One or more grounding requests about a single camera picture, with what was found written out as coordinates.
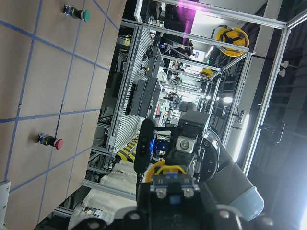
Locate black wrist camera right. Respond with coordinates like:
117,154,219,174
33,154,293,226
134,118,157,173

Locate green push button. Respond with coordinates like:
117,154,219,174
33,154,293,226
63,5,91,22

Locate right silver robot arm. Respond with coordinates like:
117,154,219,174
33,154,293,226
165,110,264,221

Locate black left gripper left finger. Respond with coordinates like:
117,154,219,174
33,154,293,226
115,183,168,230

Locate red push button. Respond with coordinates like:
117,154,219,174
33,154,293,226
37,134,64,150

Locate yellow hard hat large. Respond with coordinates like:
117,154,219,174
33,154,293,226
215,25,249,57

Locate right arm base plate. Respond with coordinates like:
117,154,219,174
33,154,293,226
0,181,11,230

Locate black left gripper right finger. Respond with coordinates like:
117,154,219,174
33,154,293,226
187,183,273,230

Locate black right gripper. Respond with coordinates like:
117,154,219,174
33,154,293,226
165,111,220,182

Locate yellow hard hat small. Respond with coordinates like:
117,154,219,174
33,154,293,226
199,68,213,78

